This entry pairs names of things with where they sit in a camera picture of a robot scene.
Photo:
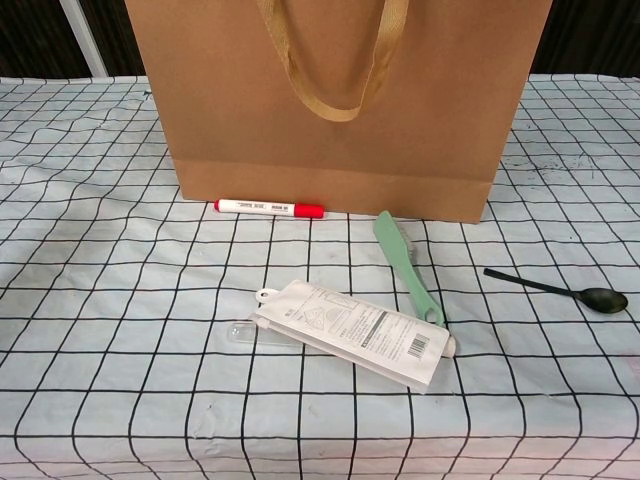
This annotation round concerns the light green brush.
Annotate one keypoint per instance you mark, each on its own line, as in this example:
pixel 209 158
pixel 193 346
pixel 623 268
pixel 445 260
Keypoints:
pixel 400 260

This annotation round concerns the brown paper bag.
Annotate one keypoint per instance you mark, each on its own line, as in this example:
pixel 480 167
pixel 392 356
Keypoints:
pixel 440 125

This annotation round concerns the black spoon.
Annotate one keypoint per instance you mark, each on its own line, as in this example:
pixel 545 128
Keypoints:
pixel 605 301

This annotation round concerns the red and white marker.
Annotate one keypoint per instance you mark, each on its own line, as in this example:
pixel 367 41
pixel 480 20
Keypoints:
pixel 270 207

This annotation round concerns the white partition frame post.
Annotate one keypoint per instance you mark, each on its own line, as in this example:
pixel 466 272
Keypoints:
pixel 87 35

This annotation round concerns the checkered white tablecloth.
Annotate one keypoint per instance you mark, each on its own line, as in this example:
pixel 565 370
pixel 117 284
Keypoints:
pixel 125 375

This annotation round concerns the white flat barcode package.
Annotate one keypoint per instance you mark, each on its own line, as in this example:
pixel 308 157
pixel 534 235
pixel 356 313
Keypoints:
pixel 360 340

